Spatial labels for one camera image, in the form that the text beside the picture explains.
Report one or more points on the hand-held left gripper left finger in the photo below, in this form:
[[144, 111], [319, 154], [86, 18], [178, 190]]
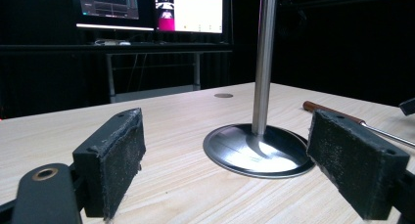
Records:
[[111, 162]]

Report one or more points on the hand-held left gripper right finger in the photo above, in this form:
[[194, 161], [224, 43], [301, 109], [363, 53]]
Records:
[[354, 167]]

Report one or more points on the metal stand with round base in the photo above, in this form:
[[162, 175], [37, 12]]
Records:
[[263, 87]]

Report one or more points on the computer monitor with dark screen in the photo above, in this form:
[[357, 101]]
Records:
[[112, 8]]

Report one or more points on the computer monitor with white screen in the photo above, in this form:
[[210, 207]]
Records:
[[191, 10]]

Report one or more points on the dark desk with metal frame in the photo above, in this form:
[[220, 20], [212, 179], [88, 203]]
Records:
[[153, 67]]

